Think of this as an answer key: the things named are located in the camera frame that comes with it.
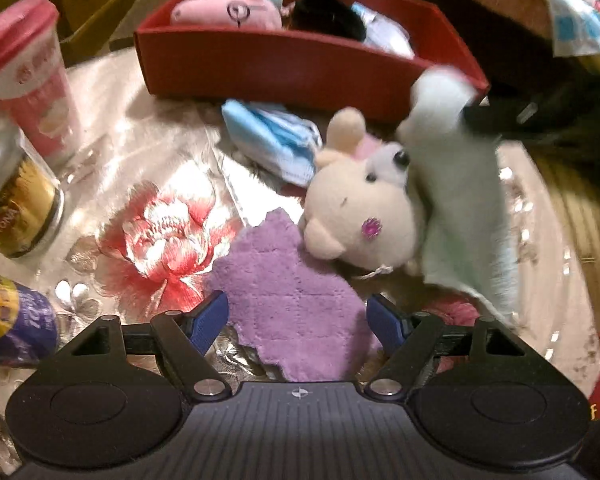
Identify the yellow drink can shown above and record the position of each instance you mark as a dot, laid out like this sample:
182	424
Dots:
10	320

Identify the light green towel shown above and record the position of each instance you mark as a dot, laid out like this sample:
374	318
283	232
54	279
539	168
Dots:
460	200

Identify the glass jar with gold label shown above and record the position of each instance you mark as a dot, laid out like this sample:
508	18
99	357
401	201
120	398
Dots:
15	200

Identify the blue plastic packet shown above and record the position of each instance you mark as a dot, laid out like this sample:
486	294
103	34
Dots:
270	135

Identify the red rectangular box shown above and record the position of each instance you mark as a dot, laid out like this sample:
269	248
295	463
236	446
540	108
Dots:
280	75

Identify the purple fuzzy cloth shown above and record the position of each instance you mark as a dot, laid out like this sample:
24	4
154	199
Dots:
290	305

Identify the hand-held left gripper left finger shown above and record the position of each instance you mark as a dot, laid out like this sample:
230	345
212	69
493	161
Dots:
207	320

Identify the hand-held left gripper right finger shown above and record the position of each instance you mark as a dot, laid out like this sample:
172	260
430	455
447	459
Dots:
387	325

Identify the dark bed frame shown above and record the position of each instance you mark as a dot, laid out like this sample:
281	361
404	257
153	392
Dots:
530	75

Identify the beige mouse plush toy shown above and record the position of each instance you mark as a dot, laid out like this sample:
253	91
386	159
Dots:
360	210

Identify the black fuzzy cloth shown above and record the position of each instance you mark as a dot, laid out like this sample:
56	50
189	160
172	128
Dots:
325	15

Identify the pink lidded drink cup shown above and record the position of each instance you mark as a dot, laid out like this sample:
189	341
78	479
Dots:
35	85

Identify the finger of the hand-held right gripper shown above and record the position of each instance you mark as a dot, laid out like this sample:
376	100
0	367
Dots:
479	116

